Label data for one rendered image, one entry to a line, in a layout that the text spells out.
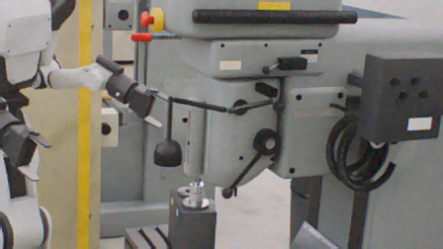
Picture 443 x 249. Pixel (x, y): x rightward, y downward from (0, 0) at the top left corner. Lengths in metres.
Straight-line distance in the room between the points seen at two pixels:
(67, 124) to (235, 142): 1.87
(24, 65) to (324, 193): 1.02
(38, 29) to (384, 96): 1.10
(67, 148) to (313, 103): 1.98
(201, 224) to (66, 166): 1.49
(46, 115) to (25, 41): 1.38
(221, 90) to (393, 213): 0.63
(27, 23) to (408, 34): 1.12
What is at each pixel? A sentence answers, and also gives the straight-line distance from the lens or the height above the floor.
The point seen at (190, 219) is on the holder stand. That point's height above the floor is 1.08.
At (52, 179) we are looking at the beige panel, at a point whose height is 0.72.
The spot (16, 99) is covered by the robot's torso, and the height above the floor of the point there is 1.43.
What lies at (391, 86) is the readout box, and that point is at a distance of 1.71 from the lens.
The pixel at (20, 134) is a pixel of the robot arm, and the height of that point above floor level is 1.44.
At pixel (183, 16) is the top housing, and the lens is 1.70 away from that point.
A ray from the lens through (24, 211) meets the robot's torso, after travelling 2.35.
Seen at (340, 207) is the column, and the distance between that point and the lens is 2.18.
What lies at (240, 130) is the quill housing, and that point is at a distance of 1.84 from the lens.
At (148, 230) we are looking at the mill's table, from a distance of 2.61.
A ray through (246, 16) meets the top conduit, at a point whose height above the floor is 1.79.
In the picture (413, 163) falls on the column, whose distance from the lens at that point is 2.07.
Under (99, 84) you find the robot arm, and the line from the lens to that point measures 2.35.
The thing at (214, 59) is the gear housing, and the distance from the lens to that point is 1.74.
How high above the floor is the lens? 1.99
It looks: 15 degrees down
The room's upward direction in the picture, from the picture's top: 4 degrees clockwise
